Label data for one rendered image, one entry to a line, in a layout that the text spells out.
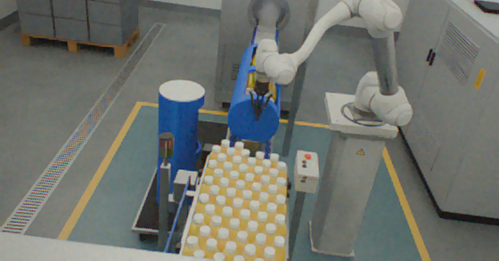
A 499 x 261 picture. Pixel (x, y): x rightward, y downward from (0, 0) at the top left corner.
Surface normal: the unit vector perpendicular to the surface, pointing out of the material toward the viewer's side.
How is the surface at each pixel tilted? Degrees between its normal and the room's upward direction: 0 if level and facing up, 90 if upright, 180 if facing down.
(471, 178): 90
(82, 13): 90
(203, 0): 90
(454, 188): 90
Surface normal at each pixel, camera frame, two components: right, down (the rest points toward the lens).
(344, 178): -0.04, 0.49
